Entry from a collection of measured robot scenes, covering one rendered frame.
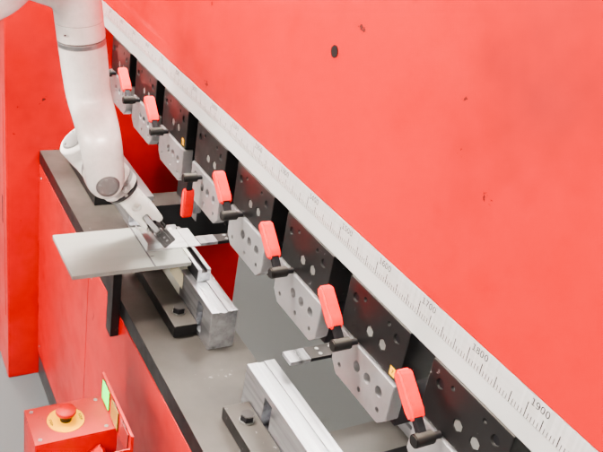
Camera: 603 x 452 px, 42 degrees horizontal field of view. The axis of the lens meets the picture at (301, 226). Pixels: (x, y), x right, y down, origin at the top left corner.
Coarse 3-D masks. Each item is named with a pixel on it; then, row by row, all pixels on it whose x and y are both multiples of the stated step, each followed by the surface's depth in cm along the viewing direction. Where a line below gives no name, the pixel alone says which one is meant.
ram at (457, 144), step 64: (128, 0) 189; (192, 0) 155; (256, 0) 131; (320, 0) 113; (384, 0) 100; (448, 0) 89; (512, 0) 81; (576, 0) 74; (192, 64) 158; (256, 64) 133; (320, 64) 115; (384, 64) 101; (448, 64) 90; (512, 64) 82; (576, 64) 74; (256, 128) 135; (320, 128) 116; (384, 128) 102; (448, 128) 91; (512, 128) 82; (576, 128) 75; (320, 192) 118; (384, 192) 104; (448, 192) 92; (512, 192) 83; (576, 192) 76; (384, 256) 105; (448, 256) 93; (512, 256) 84; (576, 256) 76; (512, 320) 85; (576, 320) 77; (576, 384) 78
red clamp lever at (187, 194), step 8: (184, 176) 155; (192, 176) 156; (200, 176) 157; (192, 184) 157; (184, 192) 157; (192, 192) 157; (184, 200) 158; (192, 200) 158; (184, 208) 158; (192, 208) 159; (184, 216) 159
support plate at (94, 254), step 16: (64, 240) 174; (80, 240) 175; (96, 240) 176; (112, 240) 177; (128, 240) 178; (64, 256) 168; (80, 256) 169; (96, 256) 170; (112, 256) 171; (128, 256) 172; (144, 256) 173; (160, 256) 174; (176, 256) 176; (80, 272) 164; (96, 272) 165; (112, 272) 166; (128, 272) 168
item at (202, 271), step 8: (192, 248) 180; (192, 256) 177; (200, 256) 177; (192, 264) 175; (200, 264) 176; (192, 272) 175; (200, 272) 173; (208, 272) 174; (200, 280) 174; (208, 280) 175
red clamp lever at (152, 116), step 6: (150, 96) 173; (144, 102) 173; (150, 102) 172; (150, 108) 172; (156, 108) 173; (150, 114) 171; (156, 114) 172; (150, 120) 171; (156, 120) 172; (156, 126) 171; (150, 132) 170; (156, 132) 170; (162, 132) 171; (168, 132) 172
